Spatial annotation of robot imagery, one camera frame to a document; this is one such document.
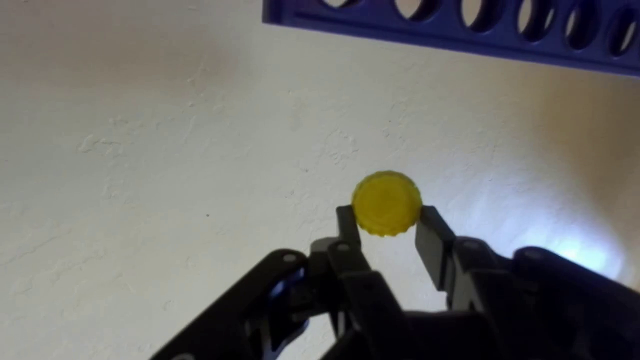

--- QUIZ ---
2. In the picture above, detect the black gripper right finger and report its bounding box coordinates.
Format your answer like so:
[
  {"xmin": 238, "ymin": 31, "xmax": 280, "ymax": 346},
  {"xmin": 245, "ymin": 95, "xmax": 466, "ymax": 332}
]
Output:
[{"xmin": 413, "ymin": 203, "xmax": 640, "ymax": 360}]

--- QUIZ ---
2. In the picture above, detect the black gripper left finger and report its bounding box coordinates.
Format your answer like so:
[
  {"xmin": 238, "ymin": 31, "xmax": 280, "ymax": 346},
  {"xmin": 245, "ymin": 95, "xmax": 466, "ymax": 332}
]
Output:
[{"xmin": 148, "ymin": 203, "xmax": 406, "ymax": 360}]

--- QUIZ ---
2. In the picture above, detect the yellow game disc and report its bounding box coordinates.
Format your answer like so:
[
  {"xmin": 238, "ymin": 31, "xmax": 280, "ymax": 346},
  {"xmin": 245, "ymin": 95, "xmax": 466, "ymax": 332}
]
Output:
[{"xmin": 350, "ymin": 167, "xmax": 425, "ymax": 240}]

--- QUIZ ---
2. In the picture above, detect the blue connect four grid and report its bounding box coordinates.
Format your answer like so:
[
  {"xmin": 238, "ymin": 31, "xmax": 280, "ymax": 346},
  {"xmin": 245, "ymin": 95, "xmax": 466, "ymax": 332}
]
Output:
[{"xmin": 261, "ymin": 0, "xmax": 640, "ymax": 79}]

